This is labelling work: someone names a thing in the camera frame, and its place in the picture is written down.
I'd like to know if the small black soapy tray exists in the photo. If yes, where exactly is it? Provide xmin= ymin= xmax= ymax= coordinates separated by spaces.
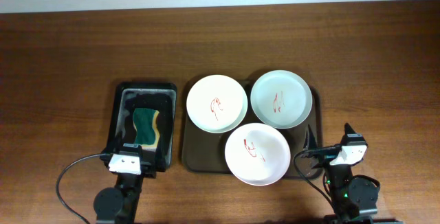
xmin=103 ymin=82 xmax=177 ymax=172

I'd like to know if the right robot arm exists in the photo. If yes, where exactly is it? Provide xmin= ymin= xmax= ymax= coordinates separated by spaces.
xmin=301 ymin=124 xmax=380 ymax=223

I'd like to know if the green and yellow sponge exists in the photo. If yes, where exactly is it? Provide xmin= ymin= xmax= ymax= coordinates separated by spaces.
xmin=133 ymin=108 xmax=160 ymax=151

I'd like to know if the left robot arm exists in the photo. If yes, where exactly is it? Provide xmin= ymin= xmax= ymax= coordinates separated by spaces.
xmin=93 ymin=144 xmax=156 ymax=224

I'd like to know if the white plate with red stain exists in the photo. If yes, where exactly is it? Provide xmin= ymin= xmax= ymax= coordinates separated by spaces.
xmin=186 ymin=75 xmax=248 ymax=133

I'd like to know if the white front plate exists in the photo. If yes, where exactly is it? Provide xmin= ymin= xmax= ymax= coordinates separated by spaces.
xmin=224 ymin=123 xmax=291 ymax=186

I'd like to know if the large brown serving tray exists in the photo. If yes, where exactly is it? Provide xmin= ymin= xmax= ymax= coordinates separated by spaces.
xmin=181 ymin=80 xmax=323 ymax=180

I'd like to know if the pale green stained plate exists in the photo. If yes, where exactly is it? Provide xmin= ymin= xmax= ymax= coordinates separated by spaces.
xmin=250 ymin=70 xmax=313 ymax=129

